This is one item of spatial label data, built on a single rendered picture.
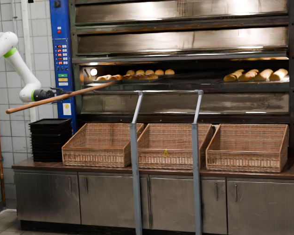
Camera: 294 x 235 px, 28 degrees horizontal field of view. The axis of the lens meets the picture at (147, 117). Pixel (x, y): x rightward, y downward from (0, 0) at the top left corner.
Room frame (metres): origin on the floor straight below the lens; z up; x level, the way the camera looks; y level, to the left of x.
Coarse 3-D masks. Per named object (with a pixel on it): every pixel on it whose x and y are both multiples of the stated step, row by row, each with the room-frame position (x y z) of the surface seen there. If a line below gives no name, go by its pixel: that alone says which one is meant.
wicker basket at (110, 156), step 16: (96, 128) 5.06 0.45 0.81; (112, 128) 5.01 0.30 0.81; (128, 128) 4.95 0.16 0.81; (80, 144) 4.98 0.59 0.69; (112, 144) 4.97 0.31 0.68; (128, 144) 4.58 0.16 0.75; (64, 160) 4.67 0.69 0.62; (80, 160) 4.62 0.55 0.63; (96, 160) 4.74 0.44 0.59; (112, 160) 4.71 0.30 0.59; (128, 160) 4.57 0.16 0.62
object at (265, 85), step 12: (132, 84) 5.03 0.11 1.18; (144, 84) 4.98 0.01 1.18; (156, 84) 4.92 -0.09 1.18; (168, 84) 4.88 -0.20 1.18; (180, 84) 4.84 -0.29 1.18; (192, 84) 4.81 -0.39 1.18; (204, 84) 4.77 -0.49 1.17; (216, 84) 4.74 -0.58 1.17; (228, 84) 4.71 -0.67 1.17; (240, 84) 4.67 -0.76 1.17; (252, 84) 4.64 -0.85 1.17; (264, 84) 4.61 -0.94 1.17; (276, 84) 4.58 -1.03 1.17; (288, 84) 4.55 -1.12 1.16
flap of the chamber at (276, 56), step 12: (72, 60) 5.01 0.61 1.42; (84, 60) 4.97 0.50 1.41; (96, 60) 4.93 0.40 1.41; (108, 60) 4.90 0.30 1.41; (120, 60) 4.86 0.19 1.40; (132, 60) 4.82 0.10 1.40; (144, 60) 4.79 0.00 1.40; (156, 60) 4.75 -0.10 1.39; (168, 60) 4.72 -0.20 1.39; (180, 60) 4.72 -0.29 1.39; (192, 60) 4.71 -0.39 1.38; (204, 60) 4.70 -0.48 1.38; (216, 60) 4.70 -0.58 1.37; (228, 60) 4.69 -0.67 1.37; (252, 60) 4.68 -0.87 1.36
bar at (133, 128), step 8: (200, 96) 4.39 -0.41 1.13; (200, 104) 4.35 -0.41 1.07; (136, 112) 4.44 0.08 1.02; (136, 128) 4.38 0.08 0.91; (192, 128) 4.19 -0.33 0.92; (136, 136) 4.37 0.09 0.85; (192, 136) 4.19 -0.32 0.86; (136, 144) 4.36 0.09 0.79; (192, 144) 4.20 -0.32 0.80; (136, 152) 4.35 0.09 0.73; (192, 152) 4.20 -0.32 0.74; (136, 160) 4.35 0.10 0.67; (136, 168) 4.35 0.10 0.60; (136, 176) 4.35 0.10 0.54; (136, 184) 4.35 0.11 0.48; (136, 192) 4.35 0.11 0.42; (136, 200) 4.35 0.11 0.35; (200, 200) 4.21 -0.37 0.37; (136, 208) 4.35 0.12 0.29; (200, 208) 4.20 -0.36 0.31; (136, 216) 4.35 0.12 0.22; (200, 216) 4.20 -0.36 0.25; (136, 224) 4.35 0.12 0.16; (200, 224) 4.19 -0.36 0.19; (136, 232) 4.36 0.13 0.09; (200, 232) 4.18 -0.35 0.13
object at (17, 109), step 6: (102, 84) 4.85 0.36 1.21; (108, 84) 4.95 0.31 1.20; (78, 90) 4.45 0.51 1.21; (84, 90) 4.52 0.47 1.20; (90, 90) 4.62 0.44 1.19; (60, 96) 4.17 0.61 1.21; (66, 96) 4.24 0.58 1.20; (36, 102) 3.86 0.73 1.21; (42, 102) 3.92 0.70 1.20; (48, 102) 4.00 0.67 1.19; (12, 108) 3.60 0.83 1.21; (18, 108) 3.65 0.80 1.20; (24, 108) 3.71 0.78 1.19
